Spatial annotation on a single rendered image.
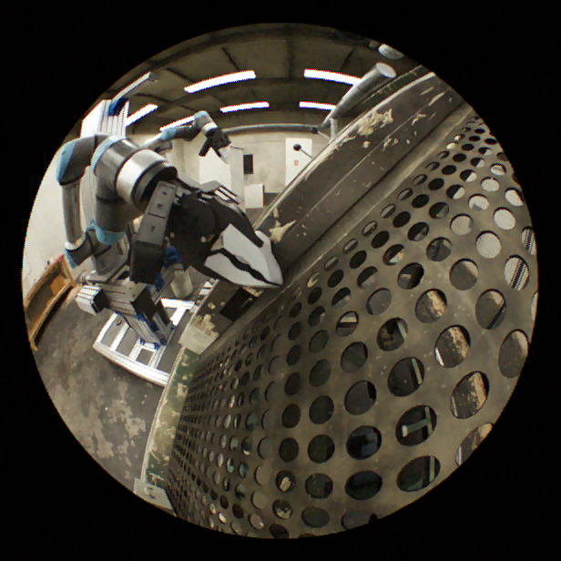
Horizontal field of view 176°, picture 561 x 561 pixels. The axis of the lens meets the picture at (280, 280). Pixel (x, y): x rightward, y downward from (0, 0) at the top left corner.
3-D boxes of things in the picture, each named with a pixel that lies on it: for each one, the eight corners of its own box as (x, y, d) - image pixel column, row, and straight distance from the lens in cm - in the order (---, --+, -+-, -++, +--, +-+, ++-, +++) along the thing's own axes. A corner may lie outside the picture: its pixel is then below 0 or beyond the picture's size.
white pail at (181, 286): (180, 283, 257) (170, 251, 237) (198, 284, 242) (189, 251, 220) (169, 299, 238) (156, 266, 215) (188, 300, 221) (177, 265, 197)
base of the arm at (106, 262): (94, 275, 102) (86, 257, 100) (111, 259, 109) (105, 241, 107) (106, 275, 89) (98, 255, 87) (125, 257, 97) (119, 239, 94)
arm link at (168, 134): (136, 144, 144) (168, 122, 100) (149, 141, 147) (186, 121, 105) (136, 158, 142) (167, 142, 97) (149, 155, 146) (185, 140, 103)
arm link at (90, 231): (115, 241, 93) (107, 214, 92) (94, 257, 89) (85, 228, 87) (107, 241, 104) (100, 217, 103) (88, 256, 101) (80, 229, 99)
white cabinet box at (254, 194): (248, 205, 638) (247, 185, 627) (264, 204, 628) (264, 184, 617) (244, 208, 595) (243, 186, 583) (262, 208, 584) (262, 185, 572)
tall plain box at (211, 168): (222, 227, 435) (216, 152, 417) (248, 226, 418) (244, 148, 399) (207, 243, 358) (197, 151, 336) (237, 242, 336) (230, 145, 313)
